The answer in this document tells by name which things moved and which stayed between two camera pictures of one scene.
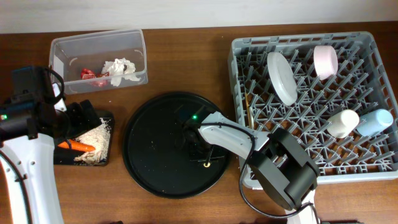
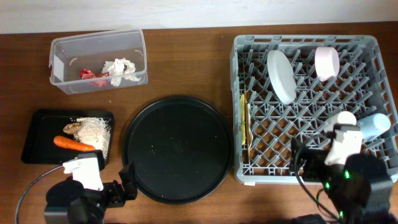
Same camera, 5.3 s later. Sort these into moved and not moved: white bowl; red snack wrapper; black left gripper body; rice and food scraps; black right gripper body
Moved: black left gripper body; black right gripper body
Not moved: white bowl; rice and food scraps; red snack wrapper
